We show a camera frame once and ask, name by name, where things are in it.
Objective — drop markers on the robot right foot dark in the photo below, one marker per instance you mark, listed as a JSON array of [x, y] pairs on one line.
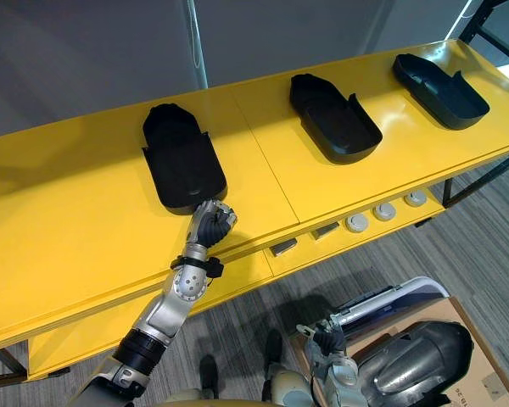
[[274, 347]]

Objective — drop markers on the white round disc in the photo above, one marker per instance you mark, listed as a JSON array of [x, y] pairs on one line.
[[415, 199], [384, 211], [356, 222]]

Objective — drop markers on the robot foot dark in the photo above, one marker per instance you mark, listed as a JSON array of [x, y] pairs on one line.
[[208, 375], [274, 347]]

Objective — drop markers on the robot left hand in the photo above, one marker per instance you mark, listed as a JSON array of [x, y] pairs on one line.
[[212, 229]]

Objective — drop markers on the robot right leg silver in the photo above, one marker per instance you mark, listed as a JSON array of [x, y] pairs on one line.
[[286, 388]]

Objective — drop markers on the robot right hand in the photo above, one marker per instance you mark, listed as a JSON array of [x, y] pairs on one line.
[[331, 339]]

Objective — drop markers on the brown cardboard box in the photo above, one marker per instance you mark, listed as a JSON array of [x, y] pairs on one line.
[[494, 360]]

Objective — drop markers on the grey metal block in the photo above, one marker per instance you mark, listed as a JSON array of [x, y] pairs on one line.
[[283, 247]]

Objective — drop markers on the robot left foot dark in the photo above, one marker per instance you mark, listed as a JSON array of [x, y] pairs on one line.
[[208, 375]]

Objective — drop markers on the black plastic housing matte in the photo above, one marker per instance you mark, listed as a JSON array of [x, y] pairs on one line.
[[339, 127], [186, 165], [445, 93]]

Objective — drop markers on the robot right arm silver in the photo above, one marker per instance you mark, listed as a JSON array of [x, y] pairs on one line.
[[339, 379]]

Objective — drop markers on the robot left arm silver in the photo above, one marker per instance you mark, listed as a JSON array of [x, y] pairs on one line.
[[169, 309]]

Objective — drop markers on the glossy black plastic housing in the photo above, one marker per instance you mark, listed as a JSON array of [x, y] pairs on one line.
[[424, 360]]

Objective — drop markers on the yellow shelf unit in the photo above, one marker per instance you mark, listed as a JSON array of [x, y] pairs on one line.
[[89, 203]]

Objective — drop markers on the black metal rack frame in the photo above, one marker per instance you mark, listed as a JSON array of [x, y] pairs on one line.
[[500, 38]]

